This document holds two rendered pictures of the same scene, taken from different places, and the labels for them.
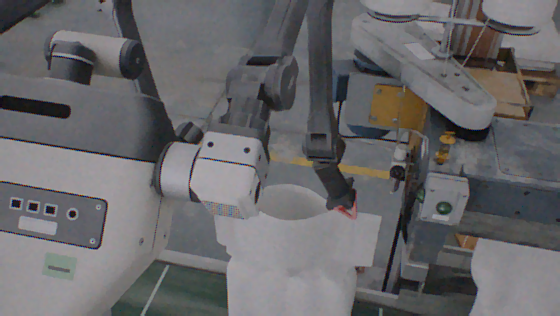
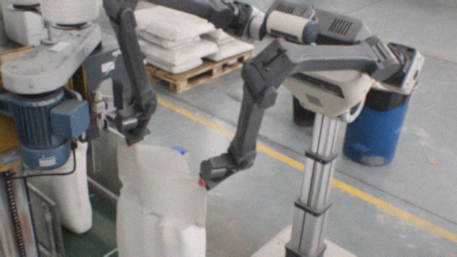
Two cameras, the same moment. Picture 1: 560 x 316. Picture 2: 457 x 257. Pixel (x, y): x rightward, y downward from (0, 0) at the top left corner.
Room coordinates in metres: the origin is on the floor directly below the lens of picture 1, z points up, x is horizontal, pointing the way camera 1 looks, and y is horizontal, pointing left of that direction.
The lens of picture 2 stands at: (2.16, 0.86, 1.96)
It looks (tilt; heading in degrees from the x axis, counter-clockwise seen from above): 29 degrees down; 208
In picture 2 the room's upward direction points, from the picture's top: 3 degrees clockwise
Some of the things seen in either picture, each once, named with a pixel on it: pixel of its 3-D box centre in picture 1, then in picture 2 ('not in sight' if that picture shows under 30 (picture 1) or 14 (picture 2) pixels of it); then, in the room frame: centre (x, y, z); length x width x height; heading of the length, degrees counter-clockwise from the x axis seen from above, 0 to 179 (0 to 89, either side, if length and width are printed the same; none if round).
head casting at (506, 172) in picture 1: (485, 188); (90, 71); (0.85, -0.46, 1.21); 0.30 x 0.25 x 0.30; 79
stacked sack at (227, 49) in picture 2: not in sight; (222, 47); (-2.26, -1.59, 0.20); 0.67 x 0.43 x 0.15; 169
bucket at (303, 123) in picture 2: not in sight; (307, 107); (-1.52, -0.31, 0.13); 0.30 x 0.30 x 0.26
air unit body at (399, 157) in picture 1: (398, 172); (98, 110); (0.98, -0.30, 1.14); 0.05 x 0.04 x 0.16; 169
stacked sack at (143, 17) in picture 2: not in sight; (154, 17); (-1.72, -2.09, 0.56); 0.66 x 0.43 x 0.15; 166
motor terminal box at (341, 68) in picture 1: (342, 83); (71, 122); (1.24, -0.17, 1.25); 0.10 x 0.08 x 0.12; 14
